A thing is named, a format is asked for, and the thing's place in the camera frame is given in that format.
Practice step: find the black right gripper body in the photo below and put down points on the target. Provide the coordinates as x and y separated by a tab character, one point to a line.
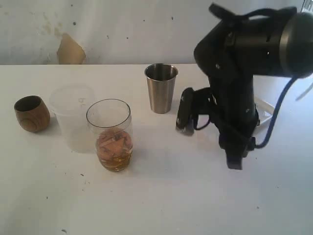
235	129

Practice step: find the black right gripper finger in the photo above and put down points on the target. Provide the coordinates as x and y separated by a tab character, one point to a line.
234	156

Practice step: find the stainless steel cup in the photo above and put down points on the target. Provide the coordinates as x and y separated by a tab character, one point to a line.
161	82

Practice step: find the clear plastic cup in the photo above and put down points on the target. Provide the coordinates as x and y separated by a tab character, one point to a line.
110	122

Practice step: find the translucent white plastic cup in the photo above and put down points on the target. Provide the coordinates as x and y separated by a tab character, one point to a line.
70	104

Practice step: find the brown wooden cup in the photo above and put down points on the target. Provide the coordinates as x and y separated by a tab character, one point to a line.
32	114

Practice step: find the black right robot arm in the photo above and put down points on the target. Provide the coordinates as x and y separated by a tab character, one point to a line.
265	42

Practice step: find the white square plastic tray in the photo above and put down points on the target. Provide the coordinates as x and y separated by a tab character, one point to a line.
264	109

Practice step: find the brown wooden cubes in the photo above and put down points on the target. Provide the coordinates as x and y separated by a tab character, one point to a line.
110	146

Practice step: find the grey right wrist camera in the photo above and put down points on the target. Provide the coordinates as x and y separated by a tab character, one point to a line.
184	121

